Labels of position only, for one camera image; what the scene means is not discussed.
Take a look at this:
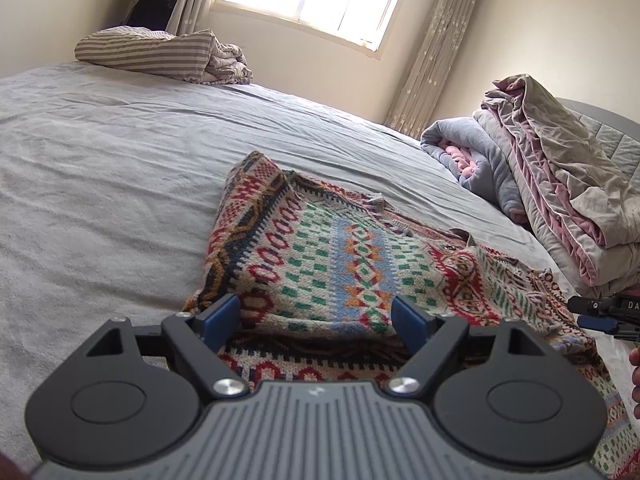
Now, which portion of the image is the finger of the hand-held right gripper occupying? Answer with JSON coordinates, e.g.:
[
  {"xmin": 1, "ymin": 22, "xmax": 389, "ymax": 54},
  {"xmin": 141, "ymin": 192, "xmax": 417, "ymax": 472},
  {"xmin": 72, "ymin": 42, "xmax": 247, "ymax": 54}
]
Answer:
[{"xmin": 567, "ymin": 295, "xmax": 622, "ymax": 334}]

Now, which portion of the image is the grey padded headboard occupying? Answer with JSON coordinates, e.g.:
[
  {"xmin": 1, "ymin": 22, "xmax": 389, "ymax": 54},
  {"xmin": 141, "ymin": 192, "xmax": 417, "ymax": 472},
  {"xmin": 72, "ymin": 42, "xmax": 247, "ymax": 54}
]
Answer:
[{"xmin": 554, "ymin": 97, "xmax": 640, "ymax": 173}]

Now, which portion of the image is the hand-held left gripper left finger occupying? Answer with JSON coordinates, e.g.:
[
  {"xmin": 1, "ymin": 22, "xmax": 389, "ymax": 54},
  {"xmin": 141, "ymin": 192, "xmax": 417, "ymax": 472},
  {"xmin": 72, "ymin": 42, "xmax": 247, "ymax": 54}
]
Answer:
[{"xmin": 82, "ymin": 294, "xmax": 251, "ymax": 401}]

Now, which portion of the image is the blue-grey blanket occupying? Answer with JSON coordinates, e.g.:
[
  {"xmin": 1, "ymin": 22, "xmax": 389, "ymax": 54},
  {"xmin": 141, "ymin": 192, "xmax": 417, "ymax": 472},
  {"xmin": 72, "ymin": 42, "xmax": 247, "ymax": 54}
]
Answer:
[{"xmin": 420, "ymin": 117, "xmax": 532, "ymax": 224}]

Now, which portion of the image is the grey and pink quilt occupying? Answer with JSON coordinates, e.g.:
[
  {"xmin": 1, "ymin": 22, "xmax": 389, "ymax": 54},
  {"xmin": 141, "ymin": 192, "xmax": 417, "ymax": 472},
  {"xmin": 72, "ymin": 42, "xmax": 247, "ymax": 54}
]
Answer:
[{"xmin": 472, "ymin": 74, "xmax": 640, "ymax": 287}]

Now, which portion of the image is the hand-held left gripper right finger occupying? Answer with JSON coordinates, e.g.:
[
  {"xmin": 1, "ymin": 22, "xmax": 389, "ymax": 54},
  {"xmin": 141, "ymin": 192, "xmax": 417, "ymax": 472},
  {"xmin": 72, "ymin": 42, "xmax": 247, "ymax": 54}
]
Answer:
[{"xmin": 386, "ymin": 296, "xmax": 551, "ymax": 399}]

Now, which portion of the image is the striped pillow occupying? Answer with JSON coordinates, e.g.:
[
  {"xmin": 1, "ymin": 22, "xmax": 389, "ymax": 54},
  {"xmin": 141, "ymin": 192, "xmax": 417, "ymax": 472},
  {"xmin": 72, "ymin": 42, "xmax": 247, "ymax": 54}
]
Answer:
[{"xmin": 74, "ymin": 29, "xmax": 217, "ymax": 84}]

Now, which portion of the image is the bed with grey sheet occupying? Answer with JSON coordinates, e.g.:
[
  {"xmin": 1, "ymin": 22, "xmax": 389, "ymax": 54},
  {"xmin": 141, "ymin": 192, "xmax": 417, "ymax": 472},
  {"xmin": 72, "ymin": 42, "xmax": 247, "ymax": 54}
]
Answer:
[{"xmin": 0, "ymin": 62, "xmax": 640, "ymax": 480}]

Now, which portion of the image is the person's right hand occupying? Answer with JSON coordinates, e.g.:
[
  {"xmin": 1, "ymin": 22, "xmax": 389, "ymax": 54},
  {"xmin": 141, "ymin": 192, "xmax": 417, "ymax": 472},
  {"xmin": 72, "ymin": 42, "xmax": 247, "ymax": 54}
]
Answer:
[{"xmin": 628, "ymin": 347, "xmax": 640, "ymax": 419}]

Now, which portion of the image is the patterned knit cardigan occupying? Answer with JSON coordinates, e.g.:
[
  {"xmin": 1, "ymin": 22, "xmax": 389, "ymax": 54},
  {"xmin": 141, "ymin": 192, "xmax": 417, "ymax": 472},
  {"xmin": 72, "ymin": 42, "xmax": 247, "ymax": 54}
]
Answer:
[{"xmin": 182, "ymin": 151, "xmax": 636, "ymax": 480}]

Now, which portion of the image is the folded striped blanket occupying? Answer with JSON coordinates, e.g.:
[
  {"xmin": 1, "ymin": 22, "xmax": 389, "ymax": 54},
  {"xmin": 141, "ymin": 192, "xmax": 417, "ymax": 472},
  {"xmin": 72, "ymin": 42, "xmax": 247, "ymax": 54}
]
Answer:
[{"xmin": 202, "ymin": 42, "xmax": 254, "ymax": 86}]

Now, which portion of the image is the window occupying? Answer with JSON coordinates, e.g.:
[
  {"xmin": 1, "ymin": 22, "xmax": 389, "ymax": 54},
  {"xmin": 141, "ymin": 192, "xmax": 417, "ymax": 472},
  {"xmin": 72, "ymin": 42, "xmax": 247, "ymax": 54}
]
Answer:
[{"xmin": 211, "ymin": 0, "xmax": 417, "ymax": 59}]

